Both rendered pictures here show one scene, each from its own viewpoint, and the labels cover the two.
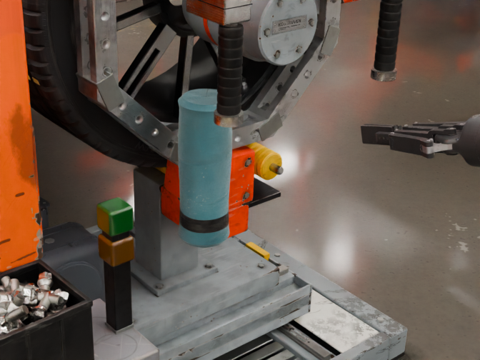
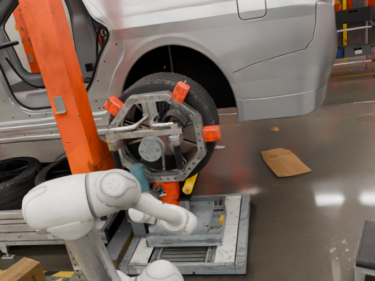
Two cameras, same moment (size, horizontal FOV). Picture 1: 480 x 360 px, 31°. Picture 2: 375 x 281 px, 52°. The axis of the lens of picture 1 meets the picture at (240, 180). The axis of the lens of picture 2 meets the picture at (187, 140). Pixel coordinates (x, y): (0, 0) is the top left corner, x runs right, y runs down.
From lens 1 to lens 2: 1.84 m
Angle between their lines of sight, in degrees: 50
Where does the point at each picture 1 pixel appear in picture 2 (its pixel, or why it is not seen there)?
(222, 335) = (181, 240)
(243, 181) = (172, 192)
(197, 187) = not seen: hidden behind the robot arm
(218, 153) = not seen: hidden behind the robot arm
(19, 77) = (87, 154)
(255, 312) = (193, 237)
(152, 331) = (157, 229)
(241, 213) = (173, 202)
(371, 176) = (340, 207)
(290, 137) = (331, 180)
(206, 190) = not seen: hidden behind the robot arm
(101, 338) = (97, 221)
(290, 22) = (149, 149)
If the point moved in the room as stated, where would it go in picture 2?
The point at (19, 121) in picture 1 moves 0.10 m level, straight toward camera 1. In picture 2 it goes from (89, 163) to (76, 171)
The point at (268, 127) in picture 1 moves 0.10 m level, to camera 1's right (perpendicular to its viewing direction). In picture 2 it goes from (179, 177) to (190, 182)
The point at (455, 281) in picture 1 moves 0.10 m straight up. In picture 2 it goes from (306, 260) to (305, 247)
